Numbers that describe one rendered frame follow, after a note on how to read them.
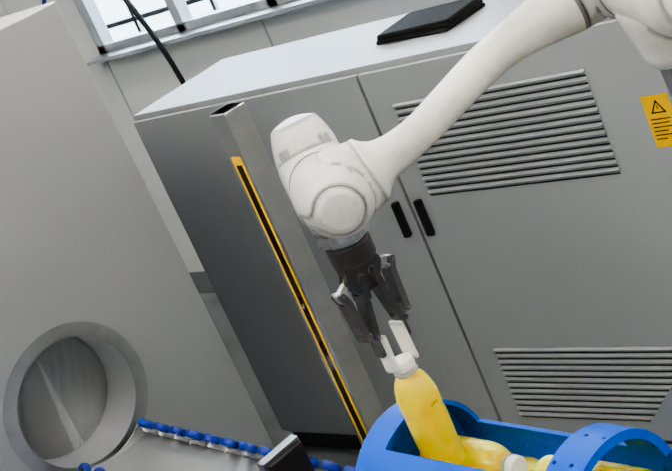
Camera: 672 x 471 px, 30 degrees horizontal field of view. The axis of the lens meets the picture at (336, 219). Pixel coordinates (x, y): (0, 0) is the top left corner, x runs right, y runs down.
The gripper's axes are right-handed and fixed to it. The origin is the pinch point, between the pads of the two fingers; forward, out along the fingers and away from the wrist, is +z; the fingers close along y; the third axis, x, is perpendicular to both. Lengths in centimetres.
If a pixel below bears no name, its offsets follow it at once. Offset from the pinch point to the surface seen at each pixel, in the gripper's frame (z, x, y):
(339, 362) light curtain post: 29, -65, -31
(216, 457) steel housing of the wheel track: 43, -97, -8
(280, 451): 29, -51, 0
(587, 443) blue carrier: 14.8, 32.9, -0.7
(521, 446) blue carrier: 29.4, 2.7, -13.7
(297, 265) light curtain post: 4, -65, -31
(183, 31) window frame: -11, -352, -215
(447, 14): -12, -112, -147
